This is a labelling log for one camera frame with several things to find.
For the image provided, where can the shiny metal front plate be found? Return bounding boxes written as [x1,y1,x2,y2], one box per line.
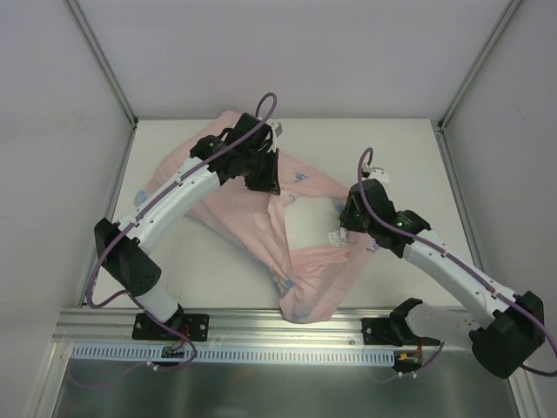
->
[54,351,519,417]

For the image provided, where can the white pillow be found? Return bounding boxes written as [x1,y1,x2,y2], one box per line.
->
[285,197,347,250]

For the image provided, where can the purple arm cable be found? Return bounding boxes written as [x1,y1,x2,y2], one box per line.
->
[85,91,279,311]
[357,147,557,376]

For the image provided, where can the white slotted cable duct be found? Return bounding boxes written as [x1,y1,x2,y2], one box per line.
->
[71,343,395,367]

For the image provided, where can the left aluminium corner post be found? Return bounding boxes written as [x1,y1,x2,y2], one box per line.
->
[63,0,138,128]

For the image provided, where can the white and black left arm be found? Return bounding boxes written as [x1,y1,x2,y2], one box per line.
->
[94,113,282,340]

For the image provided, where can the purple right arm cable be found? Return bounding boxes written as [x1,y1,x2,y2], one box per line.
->
[357,147,557,376]

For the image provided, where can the right aluminium corner post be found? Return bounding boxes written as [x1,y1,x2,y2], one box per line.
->
[437,0,524,132]

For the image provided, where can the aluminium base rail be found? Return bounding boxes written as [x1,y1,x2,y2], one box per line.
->
[52,307,390,348]

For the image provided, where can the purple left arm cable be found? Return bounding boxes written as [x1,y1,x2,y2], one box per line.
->
[85,91,279,311]

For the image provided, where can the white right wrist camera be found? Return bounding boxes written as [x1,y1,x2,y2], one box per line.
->
[362,165,390,184]

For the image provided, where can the aluminium corner post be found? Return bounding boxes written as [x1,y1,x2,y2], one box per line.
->
[63,0,138,128]
[437,0,524,132]

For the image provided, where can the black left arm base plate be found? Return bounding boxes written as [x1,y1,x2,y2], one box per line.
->
[131,311,210,342]

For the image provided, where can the blue and pink printed pillowcase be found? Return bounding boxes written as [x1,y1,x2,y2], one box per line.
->
[133,111,382,326]

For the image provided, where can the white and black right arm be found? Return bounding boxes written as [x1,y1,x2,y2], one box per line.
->
[339,179,546,379]

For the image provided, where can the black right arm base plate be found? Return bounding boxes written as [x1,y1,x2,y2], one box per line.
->
[361,317,440,347]

